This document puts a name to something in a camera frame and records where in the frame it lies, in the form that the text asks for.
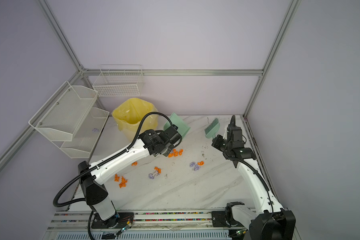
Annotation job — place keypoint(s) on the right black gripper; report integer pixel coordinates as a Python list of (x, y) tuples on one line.
[(216, 140)]

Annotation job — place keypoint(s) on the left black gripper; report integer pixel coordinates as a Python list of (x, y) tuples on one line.
[(169, 150)]

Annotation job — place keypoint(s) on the green plastic dustpan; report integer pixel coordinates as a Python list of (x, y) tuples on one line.
[(183, 128)]

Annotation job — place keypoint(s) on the green hand brush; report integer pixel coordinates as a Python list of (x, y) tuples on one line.
[(212, 130)]

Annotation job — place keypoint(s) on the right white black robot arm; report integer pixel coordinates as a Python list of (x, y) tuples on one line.
[(258, 195)]

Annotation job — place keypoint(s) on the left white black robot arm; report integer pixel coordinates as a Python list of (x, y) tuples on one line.
[(92, 177)]

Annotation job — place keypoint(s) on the orange scrap cluster centre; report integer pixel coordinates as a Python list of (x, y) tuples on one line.
[(175, 153)]

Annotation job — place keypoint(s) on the purple white orange scrap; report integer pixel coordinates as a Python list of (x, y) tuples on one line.
[(157, 171)]

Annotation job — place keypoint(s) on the purple orange scrap pair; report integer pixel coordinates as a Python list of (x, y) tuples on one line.
[(195, 166)]

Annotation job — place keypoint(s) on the bin with yellow bag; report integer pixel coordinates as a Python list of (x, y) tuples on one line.
[(129, 115)]

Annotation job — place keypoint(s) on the orange scrap near left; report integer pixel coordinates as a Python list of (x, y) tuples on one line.
[(121, 180)]

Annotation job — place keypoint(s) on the white mesh two-tier shelf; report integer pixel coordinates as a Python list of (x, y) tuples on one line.
[(71, 120)]

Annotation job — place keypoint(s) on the white wire basket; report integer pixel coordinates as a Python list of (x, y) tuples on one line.
[(119, 81)]

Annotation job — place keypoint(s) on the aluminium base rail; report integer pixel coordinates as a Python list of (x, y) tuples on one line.
[(143, 225)]

